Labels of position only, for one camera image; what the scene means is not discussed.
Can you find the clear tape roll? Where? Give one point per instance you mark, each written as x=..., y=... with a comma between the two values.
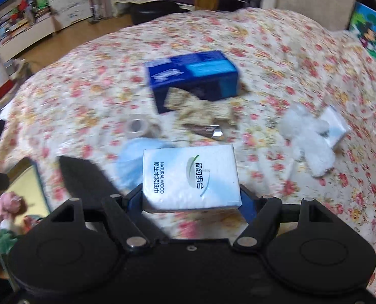
x=137, y=126

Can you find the brown hair clip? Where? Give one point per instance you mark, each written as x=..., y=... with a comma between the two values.
x=207, y=130

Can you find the small white blue packet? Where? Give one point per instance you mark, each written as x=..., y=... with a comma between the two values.
x=338, y=126

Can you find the cartoon printed picture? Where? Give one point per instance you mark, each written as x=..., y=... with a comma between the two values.
x=371, y=34

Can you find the white plush toy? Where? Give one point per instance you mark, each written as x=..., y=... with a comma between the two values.
x=305, y=139

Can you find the black stool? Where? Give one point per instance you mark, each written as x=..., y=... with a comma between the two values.
x=156, y=12

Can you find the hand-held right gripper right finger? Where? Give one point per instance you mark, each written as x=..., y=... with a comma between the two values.
x=247, y=205

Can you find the green knitted item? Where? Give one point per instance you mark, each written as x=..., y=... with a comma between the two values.
x=7, y=237

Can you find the pink cloth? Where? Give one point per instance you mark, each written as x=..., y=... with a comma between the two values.
x=9, y=202

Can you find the white tissue pack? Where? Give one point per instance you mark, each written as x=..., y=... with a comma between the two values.
x=191, y=177

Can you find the beige lace item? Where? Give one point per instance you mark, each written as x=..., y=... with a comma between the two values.
x=200, y=107

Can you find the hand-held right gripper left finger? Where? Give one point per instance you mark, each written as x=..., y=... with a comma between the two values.
x=133, y=201

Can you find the blue cardboard box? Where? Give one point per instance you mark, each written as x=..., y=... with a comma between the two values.
x=191, y=72

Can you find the teal tin tray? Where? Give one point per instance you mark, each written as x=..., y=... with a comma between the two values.
x=23, y=183

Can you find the shelf with books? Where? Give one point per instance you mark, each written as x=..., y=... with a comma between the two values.
x=20, y=34

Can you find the white cabinet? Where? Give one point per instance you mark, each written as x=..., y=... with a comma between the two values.
x=67, y=3

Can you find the blue face mask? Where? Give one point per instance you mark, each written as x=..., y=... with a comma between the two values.
x=129, y=164

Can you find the floral bedspread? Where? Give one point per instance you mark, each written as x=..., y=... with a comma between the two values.
x=96, y=85

